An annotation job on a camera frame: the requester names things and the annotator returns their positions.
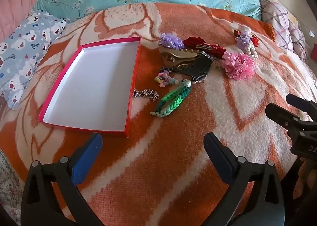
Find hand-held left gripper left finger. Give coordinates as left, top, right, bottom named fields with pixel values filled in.
left=21, top=132, right=104, bottom=226

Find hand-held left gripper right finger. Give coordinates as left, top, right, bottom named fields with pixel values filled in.
left=203, top=132, right=285, bottom=226

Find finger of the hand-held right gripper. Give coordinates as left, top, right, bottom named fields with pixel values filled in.
left=286, top=94, right=317, bottom=119
left=265, top=103, right=309, bottom=134

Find pink ruffled scrunchie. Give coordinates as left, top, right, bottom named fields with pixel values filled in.
left=222, top=52, right=255, bottom=80

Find white pearl bracelet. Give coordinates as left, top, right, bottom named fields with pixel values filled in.
left=244, top=40, right=258, bottom=60

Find green braided bracelet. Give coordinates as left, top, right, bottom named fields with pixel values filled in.
left=150, top=80, right=192, bottom=118

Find red shallow box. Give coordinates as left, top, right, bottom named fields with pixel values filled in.
left=38, top=37, right=141, bottom=138

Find black hair comb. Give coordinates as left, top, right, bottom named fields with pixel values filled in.
left=173, top=56, right=213, bottom=84

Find blue crystal bead bracelet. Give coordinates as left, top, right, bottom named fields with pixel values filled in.
left=177, top=51, right=224, bottom=70

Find red velvet bow clip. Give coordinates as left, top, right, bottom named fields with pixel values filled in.
left=183, top=37, right=227, bottom=59

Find beige claw hair clip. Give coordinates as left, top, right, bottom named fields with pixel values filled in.
left=158, top=47, right=198, bottom=66

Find purple ruffled scrunchie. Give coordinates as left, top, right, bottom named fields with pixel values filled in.
left=158, top=33, right=185, bottom=50

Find person's right hand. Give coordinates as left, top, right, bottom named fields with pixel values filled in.
left=296, top=158, right=317, bottom=200

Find orange and cream blanket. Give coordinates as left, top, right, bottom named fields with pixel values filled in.
left=0, top=2, right=317, bottom=226

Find floral bed sheet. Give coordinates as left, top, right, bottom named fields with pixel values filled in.
left=0, top=152, right=25, bottom=220

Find purple plaid pillow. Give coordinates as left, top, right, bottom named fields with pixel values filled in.
left=260, top=0, right=309, bottom=61

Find small purple flower clip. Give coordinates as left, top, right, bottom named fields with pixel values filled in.
left=234, top=25, right=252, bottom=48

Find blue bear print pillow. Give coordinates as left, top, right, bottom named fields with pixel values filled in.
left=0, top=9, right=67, bottom=111

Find pink quilt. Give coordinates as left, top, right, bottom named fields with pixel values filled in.
left=0, top=0, right=44, bottom=43

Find silver chain necklace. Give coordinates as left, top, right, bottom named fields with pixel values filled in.
left=132, top=89, right=159, bottom=102

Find pastel bead bracelet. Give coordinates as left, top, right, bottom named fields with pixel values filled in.
left=155, top=72, right=180, bottom=88

